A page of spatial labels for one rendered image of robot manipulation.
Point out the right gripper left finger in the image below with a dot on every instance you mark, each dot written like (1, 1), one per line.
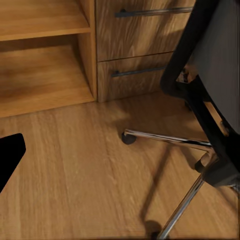
(12, 149)

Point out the swivel chair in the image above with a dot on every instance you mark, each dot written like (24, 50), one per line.
(211, 38)

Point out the bookcase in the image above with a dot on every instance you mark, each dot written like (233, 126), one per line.
(48, 55)

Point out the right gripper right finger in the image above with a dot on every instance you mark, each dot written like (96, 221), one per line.
(232, 149)

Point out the cabinet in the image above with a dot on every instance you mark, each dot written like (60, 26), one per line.
(135, 39)

